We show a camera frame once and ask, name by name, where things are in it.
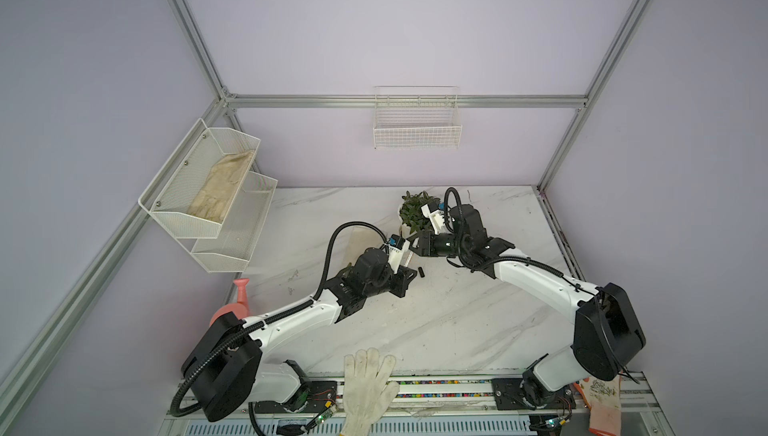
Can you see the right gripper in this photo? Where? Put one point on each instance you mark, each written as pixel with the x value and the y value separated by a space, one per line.
pixel 425 243

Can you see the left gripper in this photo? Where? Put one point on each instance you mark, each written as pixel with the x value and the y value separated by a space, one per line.
pixel 401 282

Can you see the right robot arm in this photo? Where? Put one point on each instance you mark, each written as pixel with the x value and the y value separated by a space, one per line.
pixel 607 334

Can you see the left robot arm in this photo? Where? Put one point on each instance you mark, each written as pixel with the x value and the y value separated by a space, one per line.
pixel 230 359

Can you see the potted green plant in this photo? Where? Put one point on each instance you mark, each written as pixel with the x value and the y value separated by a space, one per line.
pixel 411 214

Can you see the white work glove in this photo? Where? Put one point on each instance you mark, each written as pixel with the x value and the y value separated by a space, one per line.
pixel 368 392

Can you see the lower white mesh shelf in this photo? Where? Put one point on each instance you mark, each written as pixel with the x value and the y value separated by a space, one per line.
pixel 232 251

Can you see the white mesh shelf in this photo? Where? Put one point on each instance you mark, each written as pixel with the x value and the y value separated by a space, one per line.
pixel 169 198
pixel 232 251

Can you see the upper white mesh shelf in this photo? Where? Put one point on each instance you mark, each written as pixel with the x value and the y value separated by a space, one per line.
pixel 169 198

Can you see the orange white glove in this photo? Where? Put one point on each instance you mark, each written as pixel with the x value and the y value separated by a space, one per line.
pixel 602 398

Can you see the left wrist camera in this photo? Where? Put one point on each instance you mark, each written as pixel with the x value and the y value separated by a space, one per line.
pixel 395 251

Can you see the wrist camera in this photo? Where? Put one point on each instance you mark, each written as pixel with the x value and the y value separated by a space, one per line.
pixel 395 251
pixel 434 212

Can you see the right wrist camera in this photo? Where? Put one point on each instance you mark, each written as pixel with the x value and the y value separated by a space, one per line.
pixel 434 212

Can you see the white wire basket back wall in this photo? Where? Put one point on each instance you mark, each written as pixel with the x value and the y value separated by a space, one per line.
pixel 416 117

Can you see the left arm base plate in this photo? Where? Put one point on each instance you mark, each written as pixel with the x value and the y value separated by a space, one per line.
pixel 311 397

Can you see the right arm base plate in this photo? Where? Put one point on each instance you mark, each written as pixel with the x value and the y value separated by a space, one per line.
pixel 525 394

